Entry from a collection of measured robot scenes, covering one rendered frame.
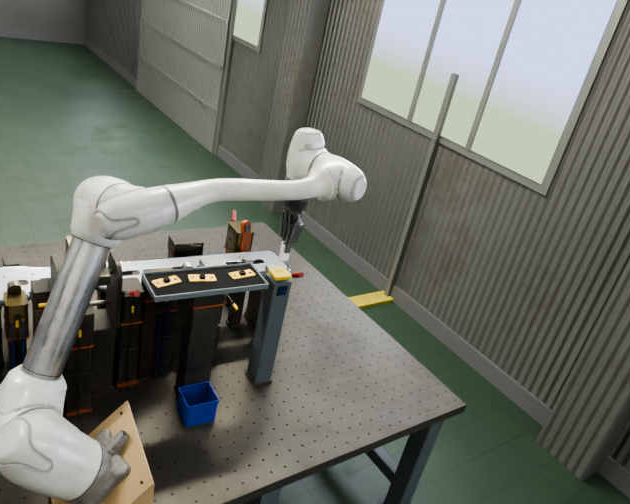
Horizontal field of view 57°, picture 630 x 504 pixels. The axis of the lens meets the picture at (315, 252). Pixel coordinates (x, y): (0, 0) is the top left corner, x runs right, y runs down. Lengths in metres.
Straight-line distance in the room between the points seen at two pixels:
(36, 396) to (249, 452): 0.67
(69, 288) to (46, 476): 0.45
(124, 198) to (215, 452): 0.87
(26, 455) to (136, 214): 0.60
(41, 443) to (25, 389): 0.20
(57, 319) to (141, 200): 0.40
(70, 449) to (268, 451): 0.67
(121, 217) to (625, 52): 2.56
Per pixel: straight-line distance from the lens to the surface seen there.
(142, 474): 1.57
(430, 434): 2.45
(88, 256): 1.60
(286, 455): 1.95
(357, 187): 1.60
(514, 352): 3.71
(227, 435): 1.97
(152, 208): 1.45
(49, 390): 1.67
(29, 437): 1.51
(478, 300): 3.79
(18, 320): 1.87
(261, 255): 2.36
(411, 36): 4.13
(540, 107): 3.45
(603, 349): 3.21
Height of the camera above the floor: 2.11
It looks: 27 degrees down
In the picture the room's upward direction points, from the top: 13 degrees clockwise
